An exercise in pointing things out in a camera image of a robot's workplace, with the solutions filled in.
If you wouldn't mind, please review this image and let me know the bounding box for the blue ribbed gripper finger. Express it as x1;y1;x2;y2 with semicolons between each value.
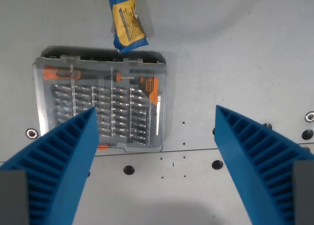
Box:
0;106;100;225
213;105;314;225

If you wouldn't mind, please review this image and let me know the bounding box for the blue and yellow snack bag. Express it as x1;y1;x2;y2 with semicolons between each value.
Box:
106;0;150;54

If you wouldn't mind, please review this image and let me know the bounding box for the clear screwdriver bit set case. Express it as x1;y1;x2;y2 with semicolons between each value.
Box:
32;54;169;153

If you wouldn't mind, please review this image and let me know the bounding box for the orange and black screwdriver handle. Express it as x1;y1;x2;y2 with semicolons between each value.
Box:
43;66;122;82

